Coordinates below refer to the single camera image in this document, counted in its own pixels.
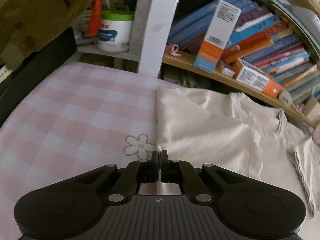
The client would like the small beige box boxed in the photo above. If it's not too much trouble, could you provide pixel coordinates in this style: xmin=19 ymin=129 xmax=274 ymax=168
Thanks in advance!
xmin=303 ymin=96 xmax=320 ymax=122

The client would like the olive green bag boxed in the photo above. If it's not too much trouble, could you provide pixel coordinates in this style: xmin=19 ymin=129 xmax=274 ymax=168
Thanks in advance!
xmin=1 ymin=0 xmax=93 ymax=64

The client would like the orange red tassel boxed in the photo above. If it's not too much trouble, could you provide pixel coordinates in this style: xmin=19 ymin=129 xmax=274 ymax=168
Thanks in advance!
xmin=86 ymin=0 xmax=103 ymax=37

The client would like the small grey white pouch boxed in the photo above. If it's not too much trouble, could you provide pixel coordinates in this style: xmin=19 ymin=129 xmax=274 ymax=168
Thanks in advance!
xmin=278 ymin=89 xmax=293 ymax=107

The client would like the lying orange white box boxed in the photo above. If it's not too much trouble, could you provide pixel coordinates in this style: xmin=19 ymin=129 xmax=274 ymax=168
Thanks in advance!
xmin=232 ymin=59 xmax=283 ymax=98

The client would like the pink plush toy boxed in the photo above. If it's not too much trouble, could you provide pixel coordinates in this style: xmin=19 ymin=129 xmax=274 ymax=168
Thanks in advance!
xmin=312 ymin=125 xmax=320 ymax=145

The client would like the upright orange white box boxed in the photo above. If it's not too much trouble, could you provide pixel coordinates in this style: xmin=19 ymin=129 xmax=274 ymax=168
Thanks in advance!
xmin=193 ymin=0 xmax=241 ymax=74

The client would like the white jar green lid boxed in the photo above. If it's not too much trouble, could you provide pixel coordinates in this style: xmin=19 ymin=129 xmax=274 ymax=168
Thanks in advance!
xmin=97 ymin=10 xmax=134 ymax=53

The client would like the row of leaning books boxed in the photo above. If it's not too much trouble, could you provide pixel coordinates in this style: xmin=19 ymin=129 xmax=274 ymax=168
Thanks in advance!
xmin=163 ymin=0 xmax=319 ymax=101

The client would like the pink checkered bed sheet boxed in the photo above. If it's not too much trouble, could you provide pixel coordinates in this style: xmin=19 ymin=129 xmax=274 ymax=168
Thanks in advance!
xmin=1 ymin=62 xmax=175 ymax=239

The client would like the pink hair clip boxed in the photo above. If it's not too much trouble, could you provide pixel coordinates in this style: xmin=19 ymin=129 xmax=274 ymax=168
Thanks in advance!
xmin=165 ymin=44 xmax=181 ymax=57

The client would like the white shelf post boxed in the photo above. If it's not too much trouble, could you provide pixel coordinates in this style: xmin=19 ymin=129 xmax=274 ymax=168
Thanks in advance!
xmin=138 ymin=0 xmax=178 ymax=77

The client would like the cream white garment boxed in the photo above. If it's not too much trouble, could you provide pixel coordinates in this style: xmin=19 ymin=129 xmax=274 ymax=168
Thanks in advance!
xmin=155 ymin=86 xmax=320 ymax=218

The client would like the small white eraser box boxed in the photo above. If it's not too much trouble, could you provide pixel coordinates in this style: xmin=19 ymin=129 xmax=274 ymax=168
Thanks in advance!
xmin=217 ymin=60 xmax=235 ymax=77

